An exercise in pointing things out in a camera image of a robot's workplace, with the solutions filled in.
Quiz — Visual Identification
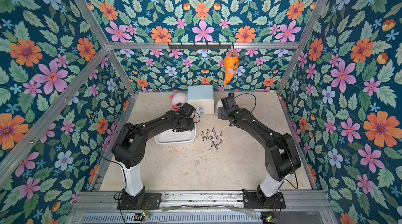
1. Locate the orange hanging fish plush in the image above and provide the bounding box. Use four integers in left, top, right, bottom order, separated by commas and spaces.
224, 52, 239, 86

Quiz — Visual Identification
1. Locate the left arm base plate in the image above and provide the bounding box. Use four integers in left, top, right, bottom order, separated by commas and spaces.
117, 192, 162, 210

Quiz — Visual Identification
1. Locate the orange white plush ball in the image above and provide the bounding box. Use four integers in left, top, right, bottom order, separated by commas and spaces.
216, 99, 223, 109

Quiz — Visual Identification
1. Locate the pale blue drawer box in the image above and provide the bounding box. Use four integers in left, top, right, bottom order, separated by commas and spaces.
187, 85, 215, 108

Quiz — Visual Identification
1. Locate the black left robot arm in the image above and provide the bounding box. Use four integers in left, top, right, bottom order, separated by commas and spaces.
112, 103, 195, 168

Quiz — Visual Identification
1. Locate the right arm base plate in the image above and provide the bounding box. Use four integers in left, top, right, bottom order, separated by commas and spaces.
242, 189, 286, 210

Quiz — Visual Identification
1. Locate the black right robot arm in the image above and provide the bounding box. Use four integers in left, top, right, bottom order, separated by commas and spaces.
218, 93, 302, 200

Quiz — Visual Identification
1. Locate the pink white plush toy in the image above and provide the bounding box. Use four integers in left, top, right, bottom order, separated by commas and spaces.
170, 93, 187, 112

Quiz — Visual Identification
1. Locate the black hook rail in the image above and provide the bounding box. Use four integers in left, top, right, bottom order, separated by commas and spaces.
168, 42, 234, 51

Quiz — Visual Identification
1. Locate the white storage tray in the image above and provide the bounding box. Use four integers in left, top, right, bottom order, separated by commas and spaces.
154, 127, 196, 146

